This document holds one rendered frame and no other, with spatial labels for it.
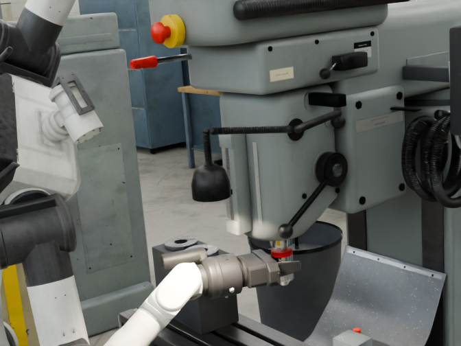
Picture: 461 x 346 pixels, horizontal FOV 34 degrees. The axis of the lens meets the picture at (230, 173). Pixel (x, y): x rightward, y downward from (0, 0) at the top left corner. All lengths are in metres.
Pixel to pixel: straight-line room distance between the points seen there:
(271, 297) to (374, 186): 2.08
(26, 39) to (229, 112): 0.46
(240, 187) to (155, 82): 7.39
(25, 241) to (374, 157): 0.74
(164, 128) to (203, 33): 7.65
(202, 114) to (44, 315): 7.71
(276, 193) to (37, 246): 0.47
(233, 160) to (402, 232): 0.57
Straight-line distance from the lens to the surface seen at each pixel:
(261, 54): 1.38
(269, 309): 3.70
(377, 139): 1.62
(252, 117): 1.46
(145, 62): 1.47
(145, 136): 8.94
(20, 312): 3.29
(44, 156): 1.52
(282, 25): 1.39
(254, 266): 1.57
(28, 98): 1.57
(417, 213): 1.84
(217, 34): 1.33
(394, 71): 1.66
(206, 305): 1.91
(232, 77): 1.44
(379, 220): 1.92
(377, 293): 1.93
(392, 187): 1.68
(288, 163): 1.47
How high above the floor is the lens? 1.82
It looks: 14 degrees down
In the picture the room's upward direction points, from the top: 5 degrees counter-clockwise
